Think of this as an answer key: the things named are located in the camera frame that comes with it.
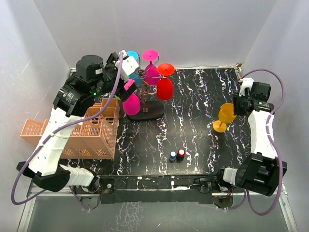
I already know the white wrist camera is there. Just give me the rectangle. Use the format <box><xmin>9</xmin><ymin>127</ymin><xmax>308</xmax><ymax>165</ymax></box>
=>
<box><xmin>120</xmin><ymin>50</ymin><xmax>140</xmax><ymax>82</ymax></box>
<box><xmin>239</xmin><ymin>77</ymin><xmax>254</xmax><ymax>97</ymax></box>

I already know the metal wine glass rack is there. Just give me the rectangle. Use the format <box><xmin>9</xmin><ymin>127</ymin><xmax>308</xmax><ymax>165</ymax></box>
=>
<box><xmin>127</xmin><ymin>55</ymin><xmax>164</xmax><ymax>121</ymax></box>

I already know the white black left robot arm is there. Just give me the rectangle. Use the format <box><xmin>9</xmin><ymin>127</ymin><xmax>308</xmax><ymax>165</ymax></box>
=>
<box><xmin>17</xmin><ymin>51</ymin><xmax>140</xmax><ymax>193</ymax></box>

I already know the orange plastic wine glass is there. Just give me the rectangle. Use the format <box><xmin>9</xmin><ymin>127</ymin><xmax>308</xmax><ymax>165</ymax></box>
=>
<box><xmin>213</xmin><ymin>103</ymin><xmax>236</xmax><ymax>133</ymax></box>

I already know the blue capped small bottle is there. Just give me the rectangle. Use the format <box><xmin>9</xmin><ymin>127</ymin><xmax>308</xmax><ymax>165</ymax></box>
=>
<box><xmin>169</xmin><ymin>151</ymin><xmax>177</xmax><ymax>162</ymax></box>

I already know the red plastic wine glass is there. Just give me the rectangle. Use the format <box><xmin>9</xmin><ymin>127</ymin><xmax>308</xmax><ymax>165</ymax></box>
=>
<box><xmin>156</xmin><ymin>63</ymin><xmax>175</xmax><ymax>100</ymax></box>

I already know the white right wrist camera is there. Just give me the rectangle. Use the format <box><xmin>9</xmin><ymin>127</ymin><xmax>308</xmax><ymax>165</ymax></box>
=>
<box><xmin>239</xmin><ymin>77</ymin><xmax>254</xmax><ymax>97</ymax></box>

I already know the purple cable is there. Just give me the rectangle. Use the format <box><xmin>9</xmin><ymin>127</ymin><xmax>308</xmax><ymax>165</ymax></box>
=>
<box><xmin>11</xmin><ymin>51</ymin><xmax>124</xmax><ymax>212</ymax></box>
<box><xmin>226</xmin><ymin>69</ymin><xmax>286</xmax><ymax>215</ymax></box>

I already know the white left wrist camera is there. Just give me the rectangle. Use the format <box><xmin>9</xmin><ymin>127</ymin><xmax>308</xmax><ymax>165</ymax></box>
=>
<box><xmin>120</xmin><ymin>50</ymin><xmax>140</xmax><ymax>82</ymax></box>

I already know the magenta plastic wine glass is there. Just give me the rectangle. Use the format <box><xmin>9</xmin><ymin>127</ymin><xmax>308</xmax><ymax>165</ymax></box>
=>
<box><xmin>142</xmin><ymin>49</ymin><xmax>160</xmax><ymax>86</ymax></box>

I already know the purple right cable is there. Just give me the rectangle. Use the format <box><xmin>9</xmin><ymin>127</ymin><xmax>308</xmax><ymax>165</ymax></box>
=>
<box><xmin>226</xmin><ymin>69</ymin><xmax>286</xmax><ymax>215</ymax></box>

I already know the red capped small bottle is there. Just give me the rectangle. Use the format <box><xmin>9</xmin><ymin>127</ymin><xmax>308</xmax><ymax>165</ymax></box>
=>
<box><xmin>176</xmin><ymin>148</ymin><xmax>185</xmax><ymax>162</ymax></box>

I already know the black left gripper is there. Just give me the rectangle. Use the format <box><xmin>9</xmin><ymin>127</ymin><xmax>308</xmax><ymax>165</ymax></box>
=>
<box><xmin>91</xmin><ymin>54</ymin><xmax>138</xmax><ymax>101</ymax></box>

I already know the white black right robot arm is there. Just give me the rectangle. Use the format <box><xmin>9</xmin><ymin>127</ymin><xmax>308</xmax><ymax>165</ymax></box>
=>
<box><xmin>213</xmin><ymin>78</ymin><xmax>287</xmax><ymax>196</ymax></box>

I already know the blue plastic wine glass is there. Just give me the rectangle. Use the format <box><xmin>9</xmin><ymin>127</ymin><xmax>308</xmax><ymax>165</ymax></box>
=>
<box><xmin>127</xmin><ymin>51</ymin><xmax>142</xmax><ymax>86</ymax></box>

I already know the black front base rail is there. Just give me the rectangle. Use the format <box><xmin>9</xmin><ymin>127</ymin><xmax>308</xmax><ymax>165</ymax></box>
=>
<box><xmin>72</xmin><ymin>174</ymin><xmax>244</xmax><ymax>208</ymax></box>

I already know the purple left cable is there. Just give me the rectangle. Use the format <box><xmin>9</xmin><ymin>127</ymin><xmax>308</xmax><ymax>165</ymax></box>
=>
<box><xmin>11</xmin><ymin>51</ymin><xmax>124</xmax><ymax>212</ymax></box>

